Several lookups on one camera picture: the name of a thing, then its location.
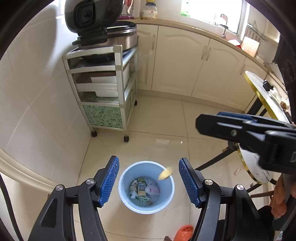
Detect person's right hand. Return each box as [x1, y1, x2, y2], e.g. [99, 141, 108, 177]
[270, 178, 289, 219]

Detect white plastic container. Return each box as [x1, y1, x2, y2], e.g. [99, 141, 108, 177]
[91, 62, 130, 97]

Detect white tissue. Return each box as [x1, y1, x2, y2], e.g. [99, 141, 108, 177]
[130, 180, 139, 199]

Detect black gas hob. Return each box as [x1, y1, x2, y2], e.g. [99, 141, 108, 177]
[274, 37, 296, 87]

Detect round white marble table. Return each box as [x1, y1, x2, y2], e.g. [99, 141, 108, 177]
[194, 71, 296, 200]

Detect black rice cooker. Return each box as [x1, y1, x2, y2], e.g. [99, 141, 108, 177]
[64, 0, 138, 51]

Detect large glass jar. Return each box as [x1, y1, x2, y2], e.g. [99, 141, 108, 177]
[142, 2, 158, 20]

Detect cream base cabinets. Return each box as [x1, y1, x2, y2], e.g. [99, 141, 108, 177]
[135, 19, 278, 112]

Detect brown food scraps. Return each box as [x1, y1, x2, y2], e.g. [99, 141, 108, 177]
[280, 97, 292, 116]

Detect yellow fruit peel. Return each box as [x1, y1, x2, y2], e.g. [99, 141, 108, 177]
[158, 166, 175, 181]

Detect white framed window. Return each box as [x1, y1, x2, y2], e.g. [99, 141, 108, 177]
[180, 0, 247, 33]

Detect metal kitchen faucet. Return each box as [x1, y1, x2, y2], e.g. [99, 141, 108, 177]
[219, 13, 230, 39]

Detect metal wall utensil rack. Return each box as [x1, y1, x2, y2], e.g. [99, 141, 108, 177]
[245, 20, 269, 42]

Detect pink plastic bag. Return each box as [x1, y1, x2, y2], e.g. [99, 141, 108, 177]
[145, 183, 160, 197]

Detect wooden cutting board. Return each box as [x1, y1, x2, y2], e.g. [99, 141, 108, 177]
[241, 37, 259, 57]

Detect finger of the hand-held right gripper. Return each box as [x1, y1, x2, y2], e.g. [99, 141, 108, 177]
[217, 112, 296, 131]
[196, 113, 267, 143]

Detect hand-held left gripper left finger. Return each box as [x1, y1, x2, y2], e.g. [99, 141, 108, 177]
[28, 156, 120, 241]

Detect red wire rack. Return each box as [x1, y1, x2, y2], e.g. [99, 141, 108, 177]
[119, 0, 135, 20]

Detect orange slipper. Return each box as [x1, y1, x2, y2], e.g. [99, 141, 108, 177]
[174, 224, 194, 241]

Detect metal kitchen cart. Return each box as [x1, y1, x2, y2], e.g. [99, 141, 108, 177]
[63, 45, 139, 142]

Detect light blue trash bin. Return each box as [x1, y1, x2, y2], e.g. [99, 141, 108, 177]
[118, 161, 175, 214]

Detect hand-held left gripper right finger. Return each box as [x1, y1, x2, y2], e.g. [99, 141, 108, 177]
[179, 158, 270, 241]

